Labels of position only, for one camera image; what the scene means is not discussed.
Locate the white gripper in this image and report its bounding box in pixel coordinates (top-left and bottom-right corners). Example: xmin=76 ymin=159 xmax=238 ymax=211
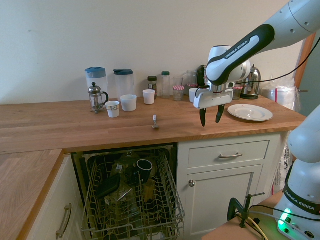
xmin=193 ymin=88 xmax=235 ymax=128

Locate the built-in dishwasher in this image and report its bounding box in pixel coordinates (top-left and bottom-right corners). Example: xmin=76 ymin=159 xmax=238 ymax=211
xmin=70 ymin=142 xmax=186 ymax=240

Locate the jar red gingham lid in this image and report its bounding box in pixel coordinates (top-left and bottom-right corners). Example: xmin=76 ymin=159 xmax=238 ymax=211
xmin=232 ymin=84 xmax=244 ymax=101
xmin=172 ymin=85 xmax=186 ymax=102
xmin=185 ymin=83 xmax=199 ymax=96

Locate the cream cabinet drawer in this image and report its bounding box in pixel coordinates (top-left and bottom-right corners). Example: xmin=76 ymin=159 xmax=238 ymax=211
xmin=187 ymin=139 xmax=271 ymax=169

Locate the white ceramic plate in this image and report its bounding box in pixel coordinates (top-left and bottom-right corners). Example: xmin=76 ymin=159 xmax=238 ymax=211
xmin=226 ymin=103 xmax=274 ymax=123

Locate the black bottle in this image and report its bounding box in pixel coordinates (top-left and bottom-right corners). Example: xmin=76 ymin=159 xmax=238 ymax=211
xmin=197 ymin=64 xmax=207 ymax=87

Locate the tall empty glass jar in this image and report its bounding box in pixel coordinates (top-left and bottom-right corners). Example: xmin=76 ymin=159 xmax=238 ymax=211
xmin=186 ymin=70 xmax=199 ymax=86

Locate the clear glass tumbler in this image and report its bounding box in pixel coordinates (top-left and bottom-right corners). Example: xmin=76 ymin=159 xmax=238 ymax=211
xmin=172 ymin=76 xmax=185 ymax=88

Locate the stainless steel kettle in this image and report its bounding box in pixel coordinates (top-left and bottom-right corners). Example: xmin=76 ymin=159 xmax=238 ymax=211
xmin=240 ymin=64 xmax=263 ymax=100

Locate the clear jar green lid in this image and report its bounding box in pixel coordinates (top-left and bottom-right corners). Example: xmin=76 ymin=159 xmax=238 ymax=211
xmin=160 ymin=71 xmax=172 ymax=99

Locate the plain white ceramic cup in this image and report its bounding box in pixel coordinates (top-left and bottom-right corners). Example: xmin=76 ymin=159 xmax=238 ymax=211
xmin=142 ymin=89 xmax=156 ymax=105

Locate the coffee jar dark lid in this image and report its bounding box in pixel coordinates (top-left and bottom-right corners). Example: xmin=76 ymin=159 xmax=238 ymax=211
xmin=147 ymin=75 xmax=159 ymax=99

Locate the clear plastic bag of containers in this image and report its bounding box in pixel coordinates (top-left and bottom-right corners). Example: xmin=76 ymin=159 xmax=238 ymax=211
xmin=260 ymin=76 xmax=300 ymax=111

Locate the cream cabinet door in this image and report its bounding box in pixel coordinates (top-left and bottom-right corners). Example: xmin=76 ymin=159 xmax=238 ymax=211
xmin=185 ymin=163 xmax=265 ymax=240

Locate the wide white ceramic cup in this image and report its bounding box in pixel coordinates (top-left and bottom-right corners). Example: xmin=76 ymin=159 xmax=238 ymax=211
xmin=120 ymin=94 xmax=138 ymax=112

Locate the black mug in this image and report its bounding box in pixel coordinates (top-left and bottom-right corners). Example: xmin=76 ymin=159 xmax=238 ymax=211
xmin=136 ymin=159 xmax=154 ymax=181

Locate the printed plastic bag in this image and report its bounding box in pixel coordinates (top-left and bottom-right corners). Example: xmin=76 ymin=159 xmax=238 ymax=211
xmin=270 ymin=146 xmax=294 ymax=197

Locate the clear pitcher dark teal lid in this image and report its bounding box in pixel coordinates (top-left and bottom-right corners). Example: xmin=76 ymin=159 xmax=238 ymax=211
xmin=112 ymin=68 xmax=136 ymax=101

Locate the black metal clamp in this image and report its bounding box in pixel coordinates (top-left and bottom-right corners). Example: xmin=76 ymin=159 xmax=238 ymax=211
xmin=226 ymin=192 xmax=266 ymax=229

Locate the white cup patterned band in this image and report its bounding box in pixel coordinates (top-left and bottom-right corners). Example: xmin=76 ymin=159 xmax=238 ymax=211
xmin=104 ymin=100 xmax=121 ymax=118

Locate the clear plastic container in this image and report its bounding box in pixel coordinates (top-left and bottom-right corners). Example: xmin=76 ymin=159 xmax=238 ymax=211
xmin=104 ymin=152 xmax=141 ymax=208

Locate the glass French press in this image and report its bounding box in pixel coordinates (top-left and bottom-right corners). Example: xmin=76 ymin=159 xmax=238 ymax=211
xmin=87 ymin=82 xmax=110 ymax=115

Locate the clear pitcher light blue lid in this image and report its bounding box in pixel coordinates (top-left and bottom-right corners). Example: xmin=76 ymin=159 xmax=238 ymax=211
xmin=84 ymin=66 xmax=109 ymax=106

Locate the black plastic tray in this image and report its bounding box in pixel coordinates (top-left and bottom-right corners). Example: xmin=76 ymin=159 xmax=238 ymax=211
xmin=95 ymin=173 xmax=122 ymax=200

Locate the metal drawer handle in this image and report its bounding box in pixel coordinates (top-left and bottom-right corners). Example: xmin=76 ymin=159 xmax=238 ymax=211
xmin=218 ymin=152 xmax=244 ymax=160

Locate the wire dishwasher rack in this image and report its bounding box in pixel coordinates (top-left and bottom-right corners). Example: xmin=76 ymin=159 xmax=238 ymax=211
xmin=81 ymin=147 xmax=186 ymax=240

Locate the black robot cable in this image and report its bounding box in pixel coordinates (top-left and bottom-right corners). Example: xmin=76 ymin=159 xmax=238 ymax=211
xmin=233 ymin=37 xmax=320 ymax=85

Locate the yellow cable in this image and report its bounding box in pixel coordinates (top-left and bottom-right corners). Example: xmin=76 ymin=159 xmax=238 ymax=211
xmin=246 ymin=216 xmax=270 ymax=240

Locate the brass cabinet handle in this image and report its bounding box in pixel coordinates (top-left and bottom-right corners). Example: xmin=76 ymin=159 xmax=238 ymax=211
xmin=55 ymin=202 xmax=73 ymax=239

